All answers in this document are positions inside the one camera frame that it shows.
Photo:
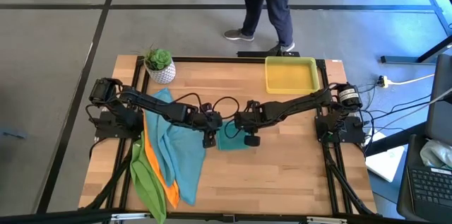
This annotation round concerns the dark grey laptop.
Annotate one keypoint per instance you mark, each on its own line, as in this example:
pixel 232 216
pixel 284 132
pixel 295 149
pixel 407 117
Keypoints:
pixel 429 188

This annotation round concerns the white crumpled bag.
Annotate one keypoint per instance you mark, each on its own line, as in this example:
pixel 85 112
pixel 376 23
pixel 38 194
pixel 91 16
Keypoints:
pixel 436 153

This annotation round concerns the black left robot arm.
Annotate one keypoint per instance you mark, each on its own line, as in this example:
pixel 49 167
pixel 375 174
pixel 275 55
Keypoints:
pixel 159 105

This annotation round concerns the succulent in white pot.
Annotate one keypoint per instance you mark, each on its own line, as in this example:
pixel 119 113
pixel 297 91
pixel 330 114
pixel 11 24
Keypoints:
pixel 160 72

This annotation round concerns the black flat bar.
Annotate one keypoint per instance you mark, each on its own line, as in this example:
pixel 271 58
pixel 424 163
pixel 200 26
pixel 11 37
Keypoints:
pixel 254 54

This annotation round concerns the teal microfiber towel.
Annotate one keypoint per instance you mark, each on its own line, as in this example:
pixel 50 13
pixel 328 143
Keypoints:
pixel 229 144

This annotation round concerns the green microfiber towel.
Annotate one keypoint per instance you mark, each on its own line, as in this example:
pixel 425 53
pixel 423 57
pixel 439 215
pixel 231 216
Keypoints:
pixel 148 188

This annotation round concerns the white flat box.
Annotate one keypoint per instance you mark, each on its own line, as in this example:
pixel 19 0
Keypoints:
pixel 386 162

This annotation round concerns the black aluminium frame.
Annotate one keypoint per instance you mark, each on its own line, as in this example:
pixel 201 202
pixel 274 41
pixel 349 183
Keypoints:
pixel 229 60

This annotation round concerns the orange microfiber towel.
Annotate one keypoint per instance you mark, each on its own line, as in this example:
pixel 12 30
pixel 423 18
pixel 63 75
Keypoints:
pixel 172 195

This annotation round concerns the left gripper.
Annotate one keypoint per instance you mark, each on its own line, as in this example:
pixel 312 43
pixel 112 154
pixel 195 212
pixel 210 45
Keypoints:
pixel 210 125

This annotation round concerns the yellow plastic tray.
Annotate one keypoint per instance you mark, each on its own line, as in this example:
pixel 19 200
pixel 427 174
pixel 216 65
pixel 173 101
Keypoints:
pixel 293 75

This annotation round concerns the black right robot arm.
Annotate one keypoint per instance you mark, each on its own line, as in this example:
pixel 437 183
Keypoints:
pixel 300 102

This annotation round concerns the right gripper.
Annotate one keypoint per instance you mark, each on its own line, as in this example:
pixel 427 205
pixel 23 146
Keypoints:
pixel 247 121

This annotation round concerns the black desk leg frame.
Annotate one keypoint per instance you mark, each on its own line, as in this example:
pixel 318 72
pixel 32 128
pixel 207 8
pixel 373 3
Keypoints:
pixel 438 49

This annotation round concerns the silver aluminium bracket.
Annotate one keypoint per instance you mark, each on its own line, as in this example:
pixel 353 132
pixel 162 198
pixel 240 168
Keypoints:
pixel 129 216
pixel 326 220

